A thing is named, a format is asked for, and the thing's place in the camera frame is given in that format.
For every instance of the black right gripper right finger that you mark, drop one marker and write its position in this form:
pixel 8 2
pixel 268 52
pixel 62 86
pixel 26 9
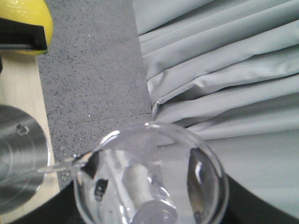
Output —
pixel 257 205

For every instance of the clear glass beaker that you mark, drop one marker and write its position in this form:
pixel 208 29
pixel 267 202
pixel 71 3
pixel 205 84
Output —
pixel 148 173

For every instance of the light wooden cutting board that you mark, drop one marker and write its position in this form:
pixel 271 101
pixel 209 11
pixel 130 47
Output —
pixel 20 86

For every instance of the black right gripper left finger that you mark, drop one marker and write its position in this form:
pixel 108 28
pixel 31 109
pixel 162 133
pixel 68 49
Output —
pixel 68 206

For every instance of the grey curtain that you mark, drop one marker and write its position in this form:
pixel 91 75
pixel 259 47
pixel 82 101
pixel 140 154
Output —
pixel 228 70

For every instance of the yellow lemon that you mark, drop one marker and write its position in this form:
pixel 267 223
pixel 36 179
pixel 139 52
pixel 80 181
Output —
pixel 35 12

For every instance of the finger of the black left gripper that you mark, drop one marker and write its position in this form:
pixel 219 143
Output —
pixel 21 36

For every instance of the steel cocktail jigger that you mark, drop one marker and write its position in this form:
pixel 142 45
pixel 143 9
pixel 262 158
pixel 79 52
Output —
pixel 23 150

